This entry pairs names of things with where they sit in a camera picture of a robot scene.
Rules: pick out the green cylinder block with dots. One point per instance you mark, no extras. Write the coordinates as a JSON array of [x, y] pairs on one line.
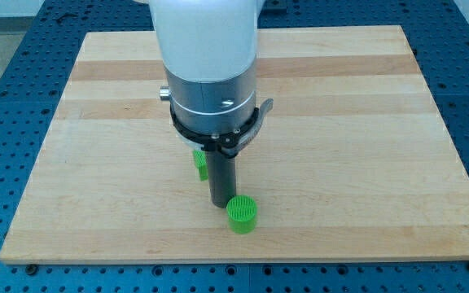
[[242, 214]]

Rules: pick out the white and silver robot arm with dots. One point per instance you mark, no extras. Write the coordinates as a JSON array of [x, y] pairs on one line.
[[209, 51]]

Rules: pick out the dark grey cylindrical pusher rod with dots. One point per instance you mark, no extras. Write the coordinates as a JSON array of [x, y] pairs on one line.
[[221, 178]]

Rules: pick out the light wooden board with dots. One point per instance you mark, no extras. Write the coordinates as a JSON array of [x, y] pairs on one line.
[[353, 164]]

